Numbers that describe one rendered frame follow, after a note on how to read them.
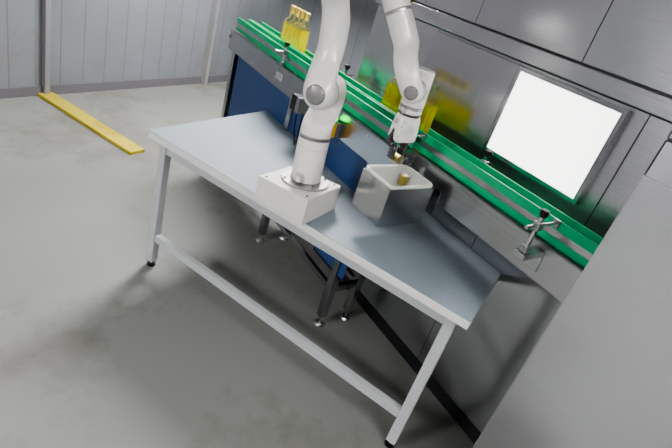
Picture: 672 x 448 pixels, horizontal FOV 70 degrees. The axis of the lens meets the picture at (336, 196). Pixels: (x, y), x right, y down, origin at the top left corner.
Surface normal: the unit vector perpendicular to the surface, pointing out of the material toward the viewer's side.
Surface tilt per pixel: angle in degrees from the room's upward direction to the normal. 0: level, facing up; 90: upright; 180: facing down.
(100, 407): 0
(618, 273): 90
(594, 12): 90
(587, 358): 90
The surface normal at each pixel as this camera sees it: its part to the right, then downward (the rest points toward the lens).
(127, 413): 0.27, -0.86
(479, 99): -0.81, 0.04
